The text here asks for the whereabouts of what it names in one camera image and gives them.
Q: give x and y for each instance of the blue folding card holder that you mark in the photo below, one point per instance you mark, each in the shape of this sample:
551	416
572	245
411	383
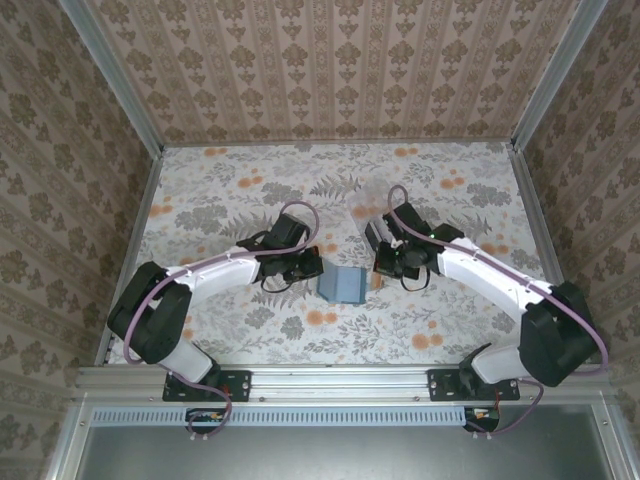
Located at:
345	286

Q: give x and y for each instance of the clear plastic bag with item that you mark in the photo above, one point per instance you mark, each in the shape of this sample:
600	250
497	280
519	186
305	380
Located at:
365	202

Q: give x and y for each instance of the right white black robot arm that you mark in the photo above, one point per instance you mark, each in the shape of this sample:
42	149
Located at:
480	275

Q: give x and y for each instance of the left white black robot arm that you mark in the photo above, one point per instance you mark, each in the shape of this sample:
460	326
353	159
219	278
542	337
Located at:
220	275

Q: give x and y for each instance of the floral patterned table mat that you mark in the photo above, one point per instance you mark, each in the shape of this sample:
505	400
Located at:
375	345

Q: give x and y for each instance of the black connector box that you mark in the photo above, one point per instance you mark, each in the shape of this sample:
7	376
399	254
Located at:
482	420
205	421

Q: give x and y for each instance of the grey sheet metal panel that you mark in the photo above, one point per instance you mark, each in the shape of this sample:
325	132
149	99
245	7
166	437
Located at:
340	455

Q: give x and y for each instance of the aluminium cross rail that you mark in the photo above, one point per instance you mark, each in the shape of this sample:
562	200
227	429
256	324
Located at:
340	382

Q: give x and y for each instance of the aluminium side rail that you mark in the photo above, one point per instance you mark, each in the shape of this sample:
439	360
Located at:
144	207
533	207

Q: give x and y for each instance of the aluminium corner post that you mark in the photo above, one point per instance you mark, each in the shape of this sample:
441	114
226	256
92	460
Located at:
114	75
556	75

